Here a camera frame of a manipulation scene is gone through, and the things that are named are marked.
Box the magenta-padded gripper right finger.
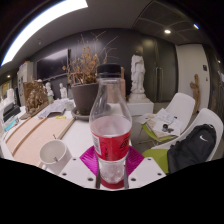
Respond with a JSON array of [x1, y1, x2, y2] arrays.
[[123, 145, 167, 190]]

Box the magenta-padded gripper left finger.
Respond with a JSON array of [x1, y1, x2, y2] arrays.
[[58, 145, 102, 190]]

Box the clear red-labelled water bottle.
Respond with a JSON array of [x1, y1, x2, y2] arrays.
[[88, 63, 133, 184]]

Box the green seat cushion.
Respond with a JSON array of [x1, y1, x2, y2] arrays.
[[142, 148, 170, 175], [141, 123, 174, 144]]

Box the white mug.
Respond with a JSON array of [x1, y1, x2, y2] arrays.
[[38, 138, 73, 175]]

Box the grey plant saucer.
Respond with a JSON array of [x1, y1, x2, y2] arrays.
[[70, 106, 91, 122]]

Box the stack of papers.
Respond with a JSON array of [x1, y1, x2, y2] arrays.
[[136, 108, 184, 139]]

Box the tan wooden drawing board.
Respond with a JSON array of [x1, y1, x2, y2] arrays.
[[13, 117, 76, 167], [4, 116, 48, 156]]

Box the small white cup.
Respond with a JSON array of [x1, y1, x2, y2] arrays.
[[64, 99, 75, 112]]

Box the folded newspaper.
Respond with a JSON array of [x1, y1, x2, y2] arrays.
[[37, 99, 69, 119]]

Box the black backpack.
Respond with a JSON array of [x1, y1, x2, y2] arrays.
[[166, 123, 218, 174]]

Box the dried plant in brown pot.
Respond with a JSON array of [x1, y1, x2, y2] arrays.
[[62, 31, 118, 116]]

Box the cardboard box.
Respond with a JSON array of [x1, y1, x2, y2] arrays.
[[118, 66, 127, 101]]

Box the small white plaster figurine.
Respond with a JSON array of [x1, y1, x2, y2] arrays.
[[59, 82, 68, 100]]

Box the small pale green bottle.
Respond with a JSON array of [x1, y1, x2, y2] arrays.
[[45, 82, 54, 104]]

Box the brown relief carving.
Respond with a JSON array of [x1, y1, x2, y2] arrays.
[[19, 80, 50, 120]]

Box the tall white plaster statue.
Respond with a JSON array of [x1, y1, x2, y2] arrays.
[[129, 51, 147, 95]]

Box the colourful book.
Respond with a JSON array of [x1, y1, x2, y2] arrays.
[[2, 116, 20, 133]]

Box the dark double door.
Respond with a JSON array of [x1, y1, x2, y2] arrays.
[[143, 36, 178, 103]]

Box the black box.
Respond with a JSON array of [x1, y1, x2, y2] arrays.
[[1, 101, 22, 123]]

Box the wooden figure sculpture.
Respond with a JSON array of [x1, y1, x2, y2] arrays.
[[189, 73, 201, 114]]

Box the white cabinet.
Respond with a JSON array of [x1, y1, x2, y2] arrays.
[[17, 61, 34, 106]]

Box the round ceiling spotlights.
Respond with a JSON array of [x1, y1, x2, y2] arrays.
[[163, 22, 201, 35]]

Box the long ceiling light strip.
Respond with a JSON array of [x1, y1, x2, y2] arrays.
[[0, 0, 89, 67]]

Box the white statue pedestal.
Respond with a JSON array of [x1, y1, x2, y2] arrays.
[[126, 93, 155, 117]]

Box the black wall screen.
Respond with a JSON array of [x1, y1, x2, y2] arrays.
[[35, 48, 70, 80]]

